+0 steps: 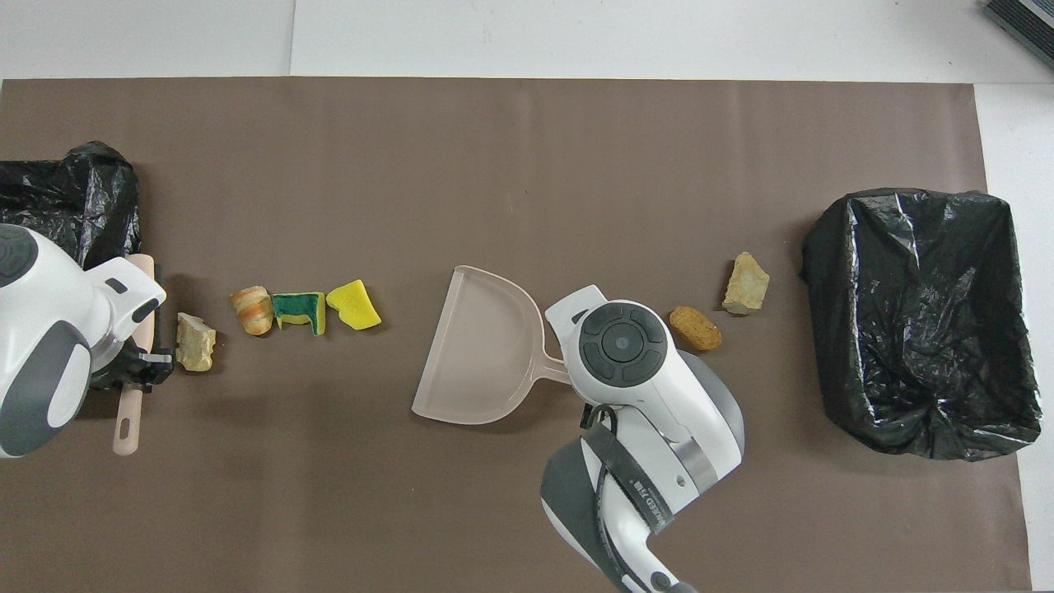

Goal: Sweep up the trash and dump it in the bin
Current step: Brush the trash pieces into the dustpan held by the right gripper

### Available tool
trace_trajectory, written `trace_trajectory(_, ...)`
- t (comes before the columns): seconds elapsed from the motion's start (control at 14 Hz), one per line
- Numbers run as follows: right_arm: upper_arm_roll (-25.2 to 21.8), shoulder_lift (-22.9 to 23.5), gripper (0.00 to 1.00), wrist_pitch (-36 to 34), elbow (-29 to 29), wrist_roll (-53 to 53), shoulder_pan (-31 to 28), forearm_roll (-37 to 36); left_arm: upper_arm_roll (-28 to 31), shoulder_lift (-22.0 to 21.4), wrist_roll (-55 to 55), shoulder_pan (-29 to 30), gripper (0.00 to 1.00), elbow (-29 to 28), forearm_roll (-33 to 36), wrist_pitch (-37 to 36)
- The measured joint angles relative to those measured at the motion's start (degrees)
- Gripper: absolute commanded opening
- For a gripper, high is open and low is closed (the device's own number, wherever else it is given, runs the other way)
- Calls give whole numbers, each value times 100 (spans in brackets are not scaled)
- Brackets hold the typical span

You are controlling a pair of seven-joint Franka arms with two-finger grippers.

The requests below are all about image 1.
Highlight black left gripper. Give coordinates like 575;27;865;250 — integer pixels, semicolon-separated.
92;342;175;393

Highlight pale cream bread chunk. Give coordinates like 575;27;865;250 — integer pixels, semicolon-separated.
176;312;217;372

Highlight beige hand brush black bristles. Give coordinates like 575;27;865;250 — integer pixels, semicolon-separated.
113;254;166;456

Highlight orange striped croissant piece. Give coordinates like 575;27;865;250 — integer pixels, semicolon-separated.
230;286;275;336

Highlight yellow sponge with green pad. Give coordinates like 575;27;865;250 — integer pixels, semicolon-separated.
272;292;327;337

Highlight large yellow sponge piece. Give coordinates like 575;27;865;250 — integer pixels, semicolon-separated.
326;280;383;331

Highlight pale pink plastic dustpan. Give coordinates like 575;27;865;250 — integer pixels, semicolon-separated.
412;264;573;426

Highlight brown oval bread nugget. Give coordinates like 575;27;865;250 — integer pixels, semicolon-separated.
669;306;724;352

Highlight pale yellow sponge chunk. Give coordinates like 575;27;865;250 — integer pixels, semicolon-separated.
722;252;771;316

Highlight bin lined with black bag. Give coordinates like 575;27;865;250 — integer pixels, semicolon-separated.
800;188;1042;462
0;141;142;273

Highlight brown paper table mat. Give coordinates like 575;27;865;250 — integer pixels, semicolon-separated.
0;78;1034;593

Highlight dark grey ribbed panel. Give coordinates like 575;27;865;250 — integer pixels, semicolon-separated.
984;0;1054;71

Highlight black right arm wrist cable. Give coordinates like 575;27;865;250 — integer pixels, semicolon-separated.
581;404;660;593

